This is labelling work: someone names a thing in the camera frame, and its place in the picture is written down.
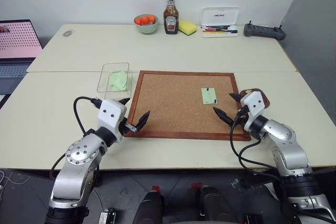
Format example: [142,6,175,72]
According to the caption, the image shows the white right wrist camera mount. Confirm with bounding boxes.
[239,91,265,133]

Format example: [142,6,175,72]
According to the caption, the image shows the clear plastic container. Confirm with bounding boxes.
[97,62,132,97]

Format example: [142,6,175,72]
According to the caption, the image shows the yellow green sponge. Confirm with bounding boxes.
[178,19,198,37]

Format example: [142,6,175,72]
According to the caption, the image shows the dark rounded shape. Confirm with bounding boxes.
[132,189,165,224]
[196,185,238,224]

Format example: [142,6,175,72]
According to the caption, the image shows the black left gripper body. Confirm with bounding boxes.
[118,115,138,134]

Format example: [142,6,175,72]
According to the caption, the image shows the laptop with pink screen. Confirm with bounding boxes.
[0,19,44,95]

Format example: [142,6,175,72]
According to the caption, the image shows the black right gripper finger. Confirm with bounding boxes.
[213,106,234,126]
[228,92,243,103]

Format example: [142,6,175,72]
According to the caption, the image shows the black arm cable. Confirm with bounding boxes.
[49,96,103,180]
[229,111,286,183]

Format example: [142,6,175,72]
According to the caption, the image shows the gray remote controller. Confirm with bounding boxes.
[243,22,287,41]

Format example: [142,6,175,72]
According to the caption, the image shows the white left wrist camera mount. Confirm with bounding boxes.
[97,99,127,144]

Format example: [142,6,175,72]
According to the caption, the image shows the ketchup bottle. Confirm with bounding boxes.
[163,0,181,36]

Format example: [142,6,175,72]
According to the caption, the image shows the wood-framed cork board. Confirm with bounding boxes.
[123,70,251,142]

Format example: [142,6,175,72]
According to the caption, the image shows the pale green bowl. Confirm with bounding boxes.
[133,14,160,35]

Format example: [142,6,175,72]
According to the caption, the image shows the white open marker case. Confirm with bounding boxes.
[201,6,240,38]

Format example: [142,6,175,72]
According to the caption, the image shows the crumpled green paper notes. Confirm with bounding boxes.
[108,70,129,92]

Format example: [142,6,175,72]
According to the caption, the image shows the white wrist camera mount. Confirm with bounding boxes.
[97,99,127,144]
[239,91,265,133]

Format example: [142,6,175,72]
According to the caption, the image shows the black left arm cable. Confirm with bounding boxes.
[49,96,103,180]

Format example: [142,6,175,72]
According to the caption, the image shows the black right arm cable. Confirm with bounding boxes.
[229,111,286,183]

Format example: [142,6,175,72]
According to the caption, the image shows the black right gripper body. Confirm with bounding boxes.
[235,104,250,127]

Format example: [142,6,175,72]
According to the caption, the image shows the small brown wooden dish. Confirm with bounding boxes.
[238,88,271,110]

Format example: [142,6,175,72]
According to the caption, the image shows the flat green paper note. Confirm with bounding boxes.
[201,87,219,105]

